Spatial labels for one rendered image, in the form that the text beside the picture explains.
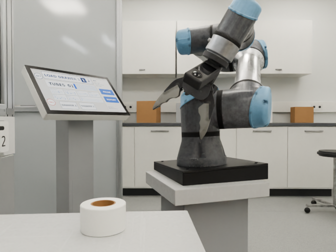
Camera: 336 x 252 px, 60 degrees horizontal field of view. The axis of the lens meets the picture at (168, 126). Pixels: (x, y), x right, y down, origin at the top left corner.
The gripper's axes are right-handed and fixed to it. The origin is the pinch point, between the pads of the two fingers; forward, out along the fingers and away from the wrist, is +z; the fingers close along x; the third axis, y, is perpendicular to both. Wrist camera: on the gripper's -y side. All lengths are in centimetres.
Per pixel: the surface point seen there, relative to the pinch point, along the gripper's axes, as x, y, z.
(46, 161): 99, 118, 98
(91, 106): 56, 62, 25
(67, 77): 76, 61, 19
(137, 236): -10.7, -33.2, 11.7
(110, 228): -6.8, -34.3, 12.7
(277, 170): -74, 301, 28
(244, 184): -23.1, 7.3, 4.7
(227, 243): -28.0, 8.6, 21.7
